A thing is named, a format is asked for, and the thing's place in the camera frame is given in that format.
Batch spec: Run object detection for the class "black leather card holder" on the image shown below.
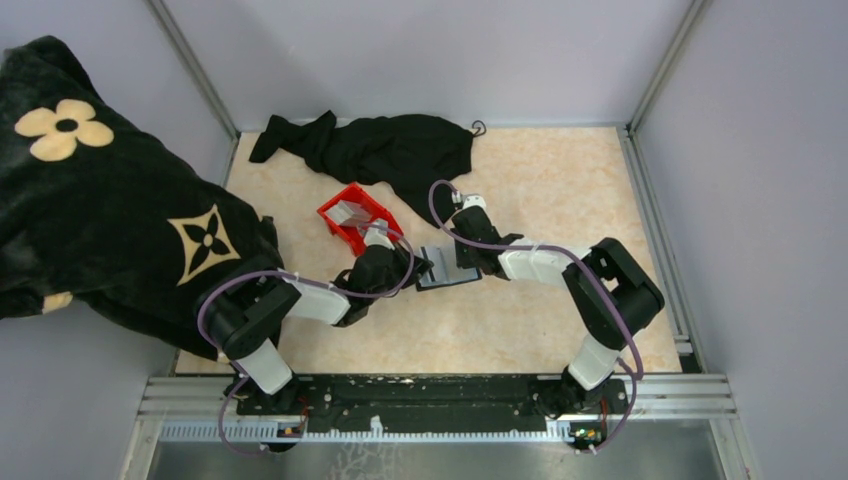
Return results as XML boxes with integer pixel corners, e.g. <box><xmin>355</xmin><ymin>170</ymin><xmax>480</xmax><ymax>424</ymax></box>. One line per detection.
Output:
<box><xmin>416</xmin><ymin>244</ymin><xmax>483</xmax><ymax>292</ymax></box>

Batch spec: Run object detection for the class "black cloth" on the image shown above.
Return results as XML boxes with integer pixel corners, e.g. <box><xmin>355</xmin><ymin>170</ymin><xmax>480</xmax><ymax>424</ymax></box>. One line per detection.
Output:
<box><xmin>249</xmin><ymin>111</ymin><xmax>486</xmax><ymax>227</ymax></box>

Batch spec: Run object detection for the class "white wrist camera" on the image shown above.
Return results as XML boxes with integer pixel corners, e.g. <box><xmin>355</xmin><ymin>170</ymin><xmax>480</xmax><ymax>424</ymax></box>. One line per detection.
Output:
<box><xmin>363</xmin><ymin>225</ymin><xmax>395</xmax><ymax>250</ymax></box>
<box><xmin>460</xmin><ymin>194</ymin><xmax>487</xmax><ymax>210</ymax></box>

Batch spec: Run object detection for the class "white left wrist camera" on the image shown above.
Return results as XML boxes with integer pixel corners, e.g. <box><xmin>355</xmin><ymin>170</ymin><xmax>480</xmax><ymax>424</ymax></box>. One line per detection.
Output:
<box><xmin>363</xmin><ymin>225</ymin><xmax>395</xmax><ymax>250</ymax></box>

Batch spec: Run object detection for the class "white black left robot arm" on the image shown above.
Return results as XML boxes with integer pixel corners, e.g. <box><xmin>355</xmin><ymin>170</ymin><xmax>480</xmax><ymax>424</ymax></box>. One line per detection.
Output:
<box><xmin>196</xmin><ymin>244</ymin><xmax>432</xmax><ymax>414</ymax></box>

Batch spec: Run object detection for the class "stack of silver cards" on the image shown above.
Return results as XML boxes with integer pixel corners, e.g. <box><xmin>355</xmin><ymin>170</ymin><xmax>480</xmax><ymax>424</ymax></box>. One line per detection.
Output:
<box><xmin>325</xmin><ymin>200</ymin><xmax>372</xmax><ymax>227</ymax></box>

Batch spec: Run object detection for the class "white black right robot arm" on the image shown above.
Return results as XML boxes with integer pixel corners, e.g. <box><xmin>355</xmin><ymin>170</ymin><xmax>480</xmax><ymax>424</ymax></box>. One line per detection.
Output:
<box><xmin>451</xmin><ymin>205</ymin><xmax>665</xmax><ymax>412</ymax></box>

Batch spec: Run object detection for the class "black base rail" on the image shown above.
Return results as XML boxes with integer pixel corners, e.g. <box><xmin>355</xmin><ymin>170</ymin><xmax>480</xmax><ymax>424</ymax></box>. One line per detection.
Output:
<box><xmin>236</xmin><ymin>374</ymin><xmax>628</xmax><ymax>434</ymax></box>

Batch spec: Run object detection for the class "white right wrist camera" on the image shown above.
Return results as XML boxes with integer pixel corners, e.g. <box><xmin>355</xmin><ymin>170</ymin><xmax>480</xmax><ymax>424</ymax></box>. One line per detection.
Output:
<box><xmin>460</xmin><ymin>194</ymin><xmax>487</xmax><ymax>210</ymax></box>

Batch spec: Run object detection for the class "black floral blanket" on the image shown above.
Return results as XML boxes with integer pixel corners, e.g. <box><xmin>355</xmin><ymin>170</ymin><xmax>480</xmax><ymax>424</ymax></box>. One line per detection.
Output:
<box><xmin>1</xmin><ymin>36</ymin><xmax>282</xmax><ymax>360</ymax></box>

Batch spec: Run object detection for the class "red plastic bin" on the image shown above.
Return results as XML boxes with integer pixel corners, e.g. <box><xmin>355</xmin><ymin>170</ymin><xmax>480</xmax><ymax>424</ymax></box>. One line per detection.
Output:
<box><xmin>316</xmin><ymin>183</ymin><xmax>403</xmax><ymax>256</ymax></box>

